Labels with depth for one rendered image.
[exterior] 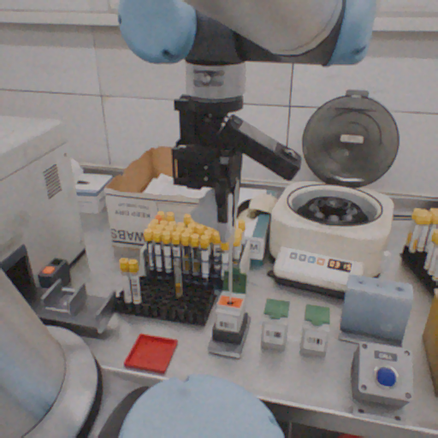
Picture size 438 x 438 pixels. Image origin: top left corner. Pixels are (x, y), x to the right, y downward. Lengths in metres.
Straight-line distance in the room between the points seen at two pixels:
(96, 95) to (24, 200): 0.55
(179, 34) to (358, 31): 0.15
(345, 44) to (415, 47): 0.76
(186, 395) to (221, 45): 0.29
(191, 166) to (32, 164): 0.35
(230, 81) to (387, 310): 0.45
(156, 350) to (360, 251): 0.42
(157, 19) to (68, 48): 0.91
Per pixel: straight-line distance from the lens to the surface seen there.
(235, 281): 0.72
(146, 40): 0.42
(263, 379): 0.71
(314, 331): 0.72
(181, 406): 0.34
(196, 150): 0.57
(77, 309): 0.80
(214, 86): 0.53
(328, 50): 0.39
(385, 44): 1.13
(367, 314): 0.77
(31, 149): 0.84
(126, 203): 0.95
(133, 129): 1.28
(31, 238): 0.86
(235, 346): 0.73
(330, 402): 0.70
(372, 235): 0.87
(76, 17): 1.24
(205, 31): 0.42
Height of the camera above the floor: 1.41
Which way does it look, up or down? 28 degrees down
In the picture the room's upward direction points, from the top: straight up
